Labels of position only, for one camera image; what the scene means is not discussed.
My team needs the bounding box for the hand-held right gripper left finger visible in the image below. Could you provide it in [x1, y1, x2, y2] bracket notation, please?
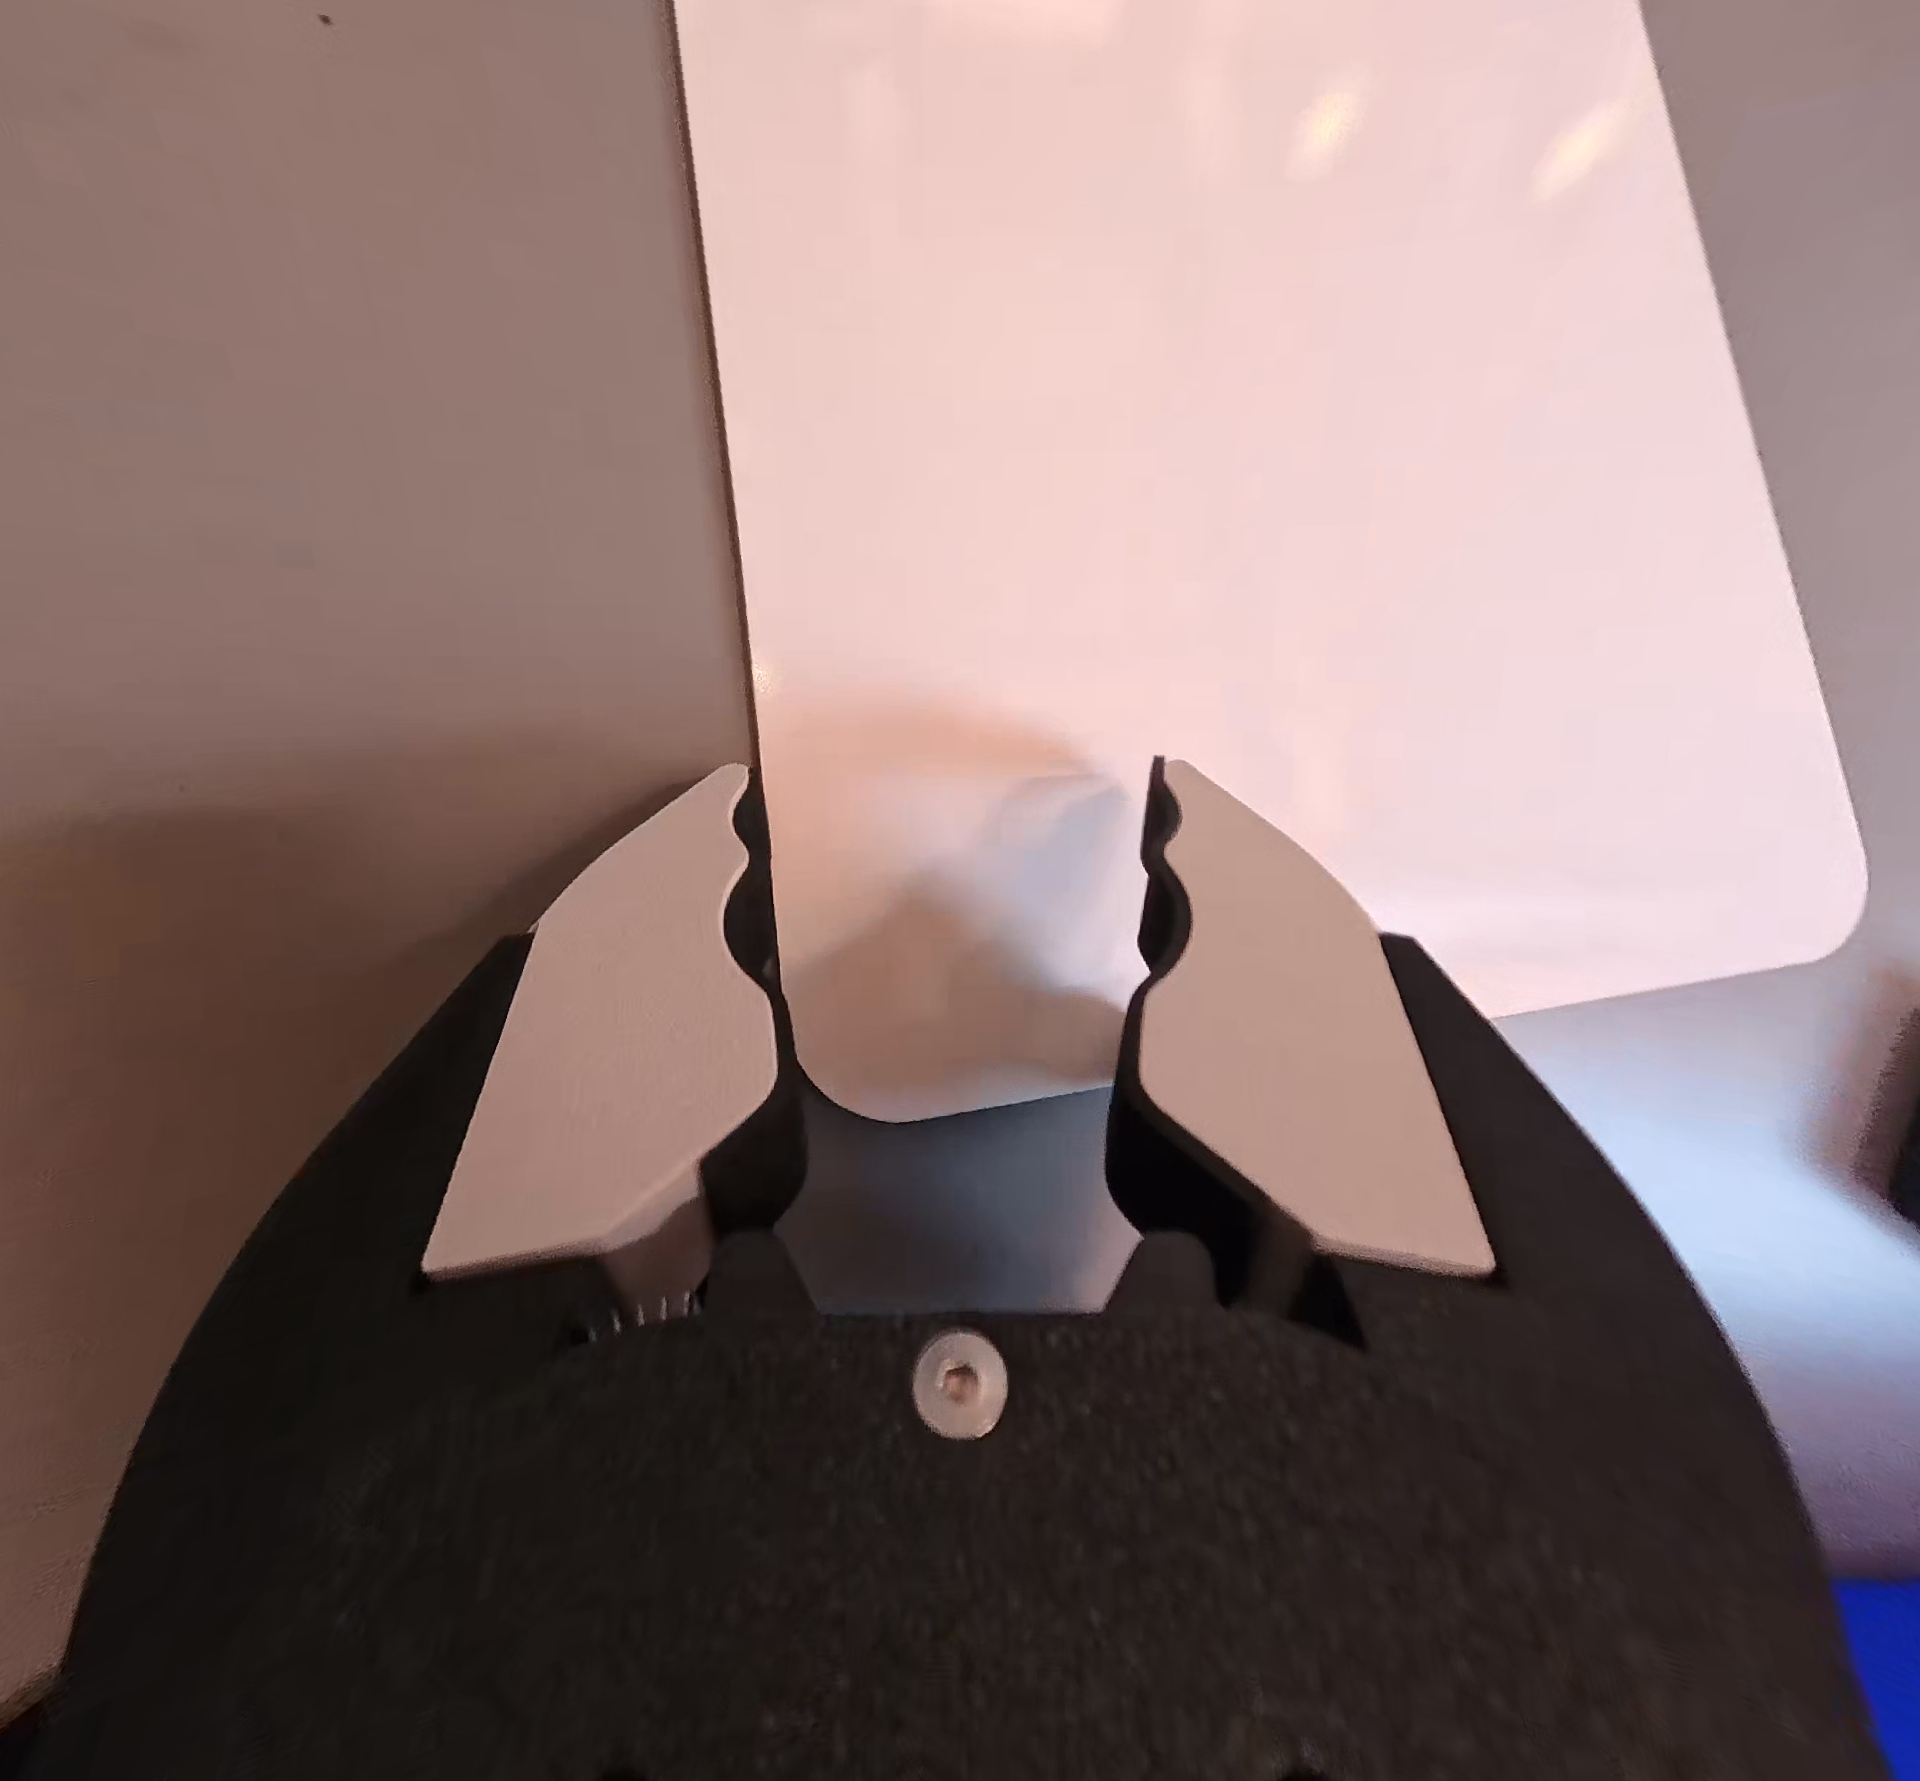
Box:
[418, 760, 813, 1320]

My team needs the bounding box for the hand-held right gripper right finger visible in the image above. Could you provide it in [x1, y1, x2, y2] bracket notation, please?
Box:
[1107, 756, 1501, 1311]

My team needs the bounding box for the blue plastic bin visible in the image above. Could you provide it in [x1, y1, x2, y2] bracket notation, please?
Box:
[1829, 1586, 1920, 1781]

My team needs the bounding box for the small white whiteboard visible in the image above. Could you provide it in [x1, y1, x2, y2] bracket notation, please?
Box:
[651, 0, 1871, 1132]

